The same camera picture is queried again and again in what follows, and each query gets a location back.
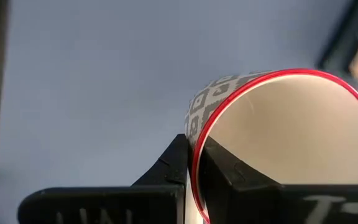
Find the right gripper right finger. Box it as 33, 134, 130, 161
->
197, 136, 358, 224

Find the grey patterned mug red rim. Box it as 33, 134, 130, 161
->
183, 68, 358, 224

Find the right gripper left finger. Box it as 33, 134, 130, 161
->
17, 133, 189, 224

